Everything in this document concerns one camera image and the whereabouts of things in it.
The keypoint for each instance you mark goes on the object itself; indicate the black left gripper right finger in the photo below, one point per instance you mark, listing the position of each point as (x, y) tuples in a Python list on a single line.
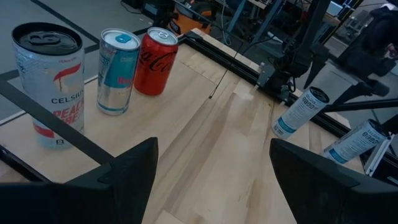
[(326, 196)]

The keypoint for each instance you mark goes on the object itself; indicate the blue metal stand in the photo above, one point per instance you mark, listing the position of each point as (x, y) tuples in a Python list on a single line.
[(269, 18)]

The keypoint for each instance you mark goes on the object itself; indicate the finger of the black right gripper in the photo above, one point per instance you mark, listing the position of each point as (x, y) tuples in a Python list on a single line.
[(370, 89), (318, 57)]

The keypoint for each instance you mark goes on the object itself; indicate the white Celsius Arctic Vibe can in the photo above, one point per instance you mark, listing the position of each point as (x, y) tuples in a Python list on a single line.
[(354, 143), (298, 113)]

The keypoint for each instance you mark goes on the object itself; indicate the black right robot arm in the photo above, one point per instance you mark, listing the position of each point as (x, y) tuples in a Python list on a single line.
[(276, 77)]

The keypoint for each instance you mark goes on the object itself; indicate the orange shop vacuum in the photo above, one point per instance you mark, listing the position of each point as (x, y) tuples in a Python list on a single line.
[(189, 23)]

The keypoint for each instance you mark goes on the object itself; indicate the white Celsius Peach Vibe can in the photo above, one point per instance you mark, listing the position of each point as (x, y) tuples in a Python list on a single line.
[(53, 87)]

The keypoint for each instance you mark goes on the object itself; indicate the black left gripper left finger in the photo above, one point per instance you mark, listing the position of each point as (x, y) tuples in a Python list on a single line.
[(93, 199)]

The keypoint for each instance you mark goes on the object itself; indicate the white plastic strip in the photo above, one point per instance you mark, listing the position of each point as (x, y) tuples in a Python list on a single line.
[(377, 155)]

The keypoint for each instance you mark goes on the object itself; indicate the red Coca-Cola can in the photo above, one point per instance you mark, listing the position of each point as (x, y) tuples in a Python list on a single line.
[(155, 65)]

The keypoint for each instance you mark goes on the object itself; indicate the black frame wooden shelf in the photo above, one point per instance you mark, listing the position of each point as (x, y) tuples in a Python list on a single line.
[(102, 130)]

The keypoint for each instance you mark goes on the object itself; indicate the silver blue Red Bull can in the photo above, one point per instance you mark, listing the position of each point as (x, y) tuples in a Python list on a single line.
[(118, 71)]

